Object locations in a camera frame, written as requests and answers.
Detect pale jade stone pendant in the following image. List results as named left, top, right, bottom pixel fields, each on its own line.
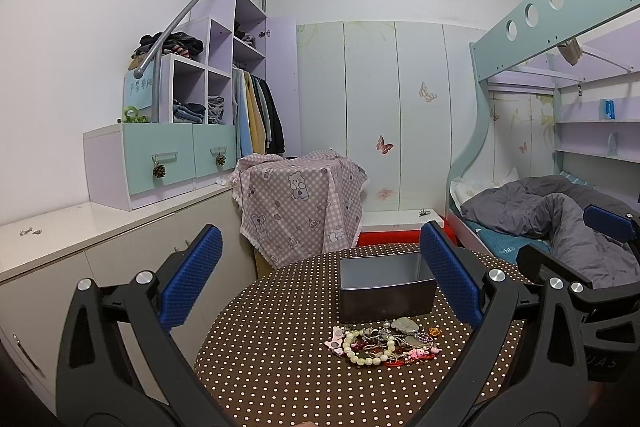
left=390, top=317, right=420, bottom=335

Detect red cord bracelet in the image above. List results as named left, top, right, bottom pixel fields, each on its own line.
left=382, top=345, right=442, bottom=369

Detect pale green bead bracelet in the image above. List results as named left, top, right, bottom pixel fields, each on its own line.
left=340, top=328, right=397, bottom=368

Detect pink cat charm keychain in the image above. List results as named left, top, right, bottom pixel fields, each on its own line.
left=324, top=326, right=348, bottom=357

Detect grey duvet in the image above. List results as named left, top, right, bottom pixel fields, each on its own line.
left=460, top=176, right=639, bottom=288

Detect teal bed sheet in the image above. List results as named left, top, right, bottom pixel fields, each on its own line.
left=470, top=223, right=551, bottom=265

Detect blue bottle on shelf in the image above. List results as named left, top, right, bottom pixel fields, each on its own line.
left=601, top=98, right=616, bottom=120

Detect cream low cabinet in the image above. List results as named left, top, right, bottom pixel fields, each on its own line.
left=1, top=185, right=257, bottom=409

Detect dark metal storage box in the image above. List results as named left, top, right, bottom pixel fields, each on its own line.
left=338, top=251, right=437, bottom=324

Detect red and white storage bench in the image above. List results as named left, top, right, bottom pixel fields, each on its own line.
left=357, top=208, right=445, bottom=246

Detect teal two-drawer unit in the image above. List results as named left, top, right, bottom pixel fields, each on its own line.
left=84, top=124, right=236, bottom=211

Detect pinecone drawer ornament left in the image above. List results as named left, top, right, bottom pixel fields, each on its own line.
left=153, top=164, right=166, bottom=179

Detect white butterfly wardrobe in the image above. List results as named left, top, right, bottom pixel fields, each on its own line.
left=297, top=22, right=484, bottom=213

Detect pink checkered bear cloth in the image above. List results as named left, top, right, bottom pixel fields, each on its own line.
left=230, top=150, right=368, bottom=269

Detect green plant decoration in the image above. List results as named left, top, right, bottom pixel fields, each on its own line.
left=118, top=106, right=150, bottom=124

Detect folded jeans stack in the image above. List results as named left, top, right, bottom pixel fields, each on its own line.
left=172, top=101, right=206, bottom=124

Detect hanging clothes row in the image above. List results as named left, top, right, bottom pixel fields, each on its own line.
left=232, top=68, right=285, bottom=158

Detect dark clothes pile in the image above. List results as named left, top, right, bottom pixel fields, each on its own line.
left=131, top=31, right=204, bottom=60

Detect lilac stair shelf unit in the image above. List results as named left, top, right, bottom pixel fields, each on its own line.
left=158, top=0, right=302, bottom=157

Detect grey metal handrail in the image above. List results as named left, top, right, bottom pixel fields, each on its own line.
left=124, top=0, right=269, bottom=124

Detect teal bunk bed frame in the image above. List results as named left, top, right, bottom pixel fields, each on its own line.
left=446, top=0, right=640, bottom=258

